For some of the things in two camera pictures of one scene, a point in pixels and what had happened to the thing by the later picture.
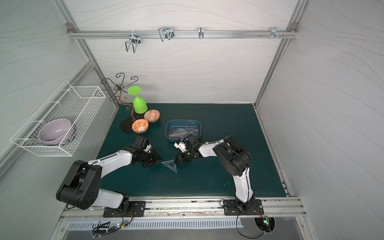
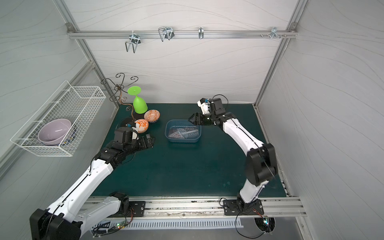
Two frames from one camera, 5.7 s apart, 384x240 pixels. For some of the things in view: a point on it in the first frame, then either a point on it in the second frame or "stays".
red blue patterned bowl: [152, 116] stays
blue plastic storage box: [176, 129] stays
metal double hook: [135, 39] stays
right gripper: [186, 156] to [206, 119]
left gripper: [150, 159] to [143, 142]
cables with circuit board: [121, 225] stays
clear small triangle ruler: [170, 164] to [176, 134]
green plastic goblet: [139, 106] stays
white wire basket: [59, 126] stays
